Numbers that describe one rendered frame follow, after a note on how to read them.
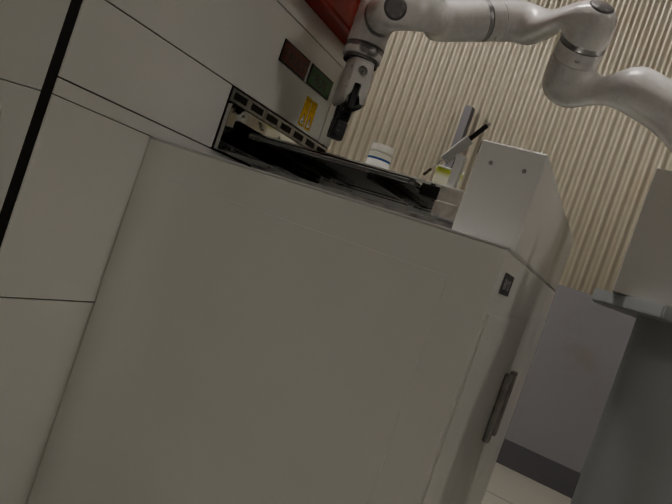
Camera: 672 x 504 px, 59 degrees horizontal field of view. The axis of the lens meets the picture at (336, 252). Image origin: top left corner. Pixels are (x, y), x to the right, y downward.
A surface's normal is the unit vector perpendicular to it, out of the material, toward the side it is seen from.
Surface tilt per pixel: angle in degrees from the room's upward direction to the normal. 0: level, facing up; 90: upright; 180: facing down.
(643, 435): 90
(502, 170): 90
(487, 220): 90
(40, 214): 90
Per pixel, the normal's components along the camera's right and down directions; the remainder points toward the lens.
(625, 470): -0.69, -0.22
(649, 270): -0.44, -0.14
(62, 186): 0.85, 0.31
